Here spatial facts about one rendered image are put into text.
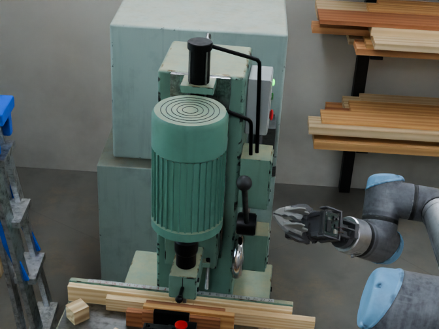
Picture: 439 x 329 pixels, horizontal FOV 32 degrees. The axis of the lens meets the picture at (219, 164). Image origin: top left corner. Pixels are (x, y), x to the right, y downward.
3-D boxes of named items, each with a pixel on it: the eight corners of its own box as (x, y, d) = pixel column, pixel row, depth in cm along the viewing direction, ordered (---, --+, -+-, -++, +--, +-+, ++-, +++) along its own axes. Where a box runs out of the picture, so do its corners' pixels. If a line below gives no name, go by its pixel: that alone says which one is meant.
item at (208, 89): (179, 111, 185) (180, 45, 177) (184, 98, 192) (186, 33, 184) (211, 114, 185) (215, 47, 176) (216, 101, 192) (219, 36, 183)
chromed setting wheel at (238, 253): (229, 288, 205) (231, 250, 199) (234, 260, 216) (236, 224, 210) (240, 288, 205) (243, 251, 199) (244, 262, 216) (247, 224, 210)
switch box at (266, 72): (243, 134, 205) (247, 78, 197) (247, 117, 214) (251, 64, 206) (266, 136, 205) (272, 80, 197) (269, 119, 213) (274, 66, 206)
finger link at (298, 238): (291, 217, 175) (318, 226, 180) (285, 218, 176) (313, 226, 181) (289, 237, 174) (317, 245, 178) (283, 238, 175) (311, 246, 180)
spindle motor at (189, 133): (144, 240, 182) (144, 123, 167) (158, 202, 197) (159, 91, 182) (217, 248, 180) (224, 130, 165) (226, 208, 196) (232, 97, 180)
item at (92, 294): (68, 301, 207) (66, 286, 204) (70, 296, 208) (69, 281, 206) (290, 326, 202) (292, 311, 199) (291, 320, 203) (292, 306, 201)
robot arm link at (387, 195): (409, 183, 197) (403, 230, 195) (364, 175, 198) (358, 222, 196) (417, 175, 188) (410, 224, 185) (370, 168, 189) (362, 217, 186)
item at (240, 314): (106, 310, 204) (105, 298, 202) (107, 305, 206) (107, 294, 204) (313, 333, 199) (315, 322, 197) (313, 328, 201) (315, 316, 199)
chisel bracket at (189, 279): (168, 301, 195) (168, 275, 191) (177, 269, 207) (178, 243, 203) (196, 305, 194) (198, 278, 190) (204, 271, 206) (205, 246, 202)
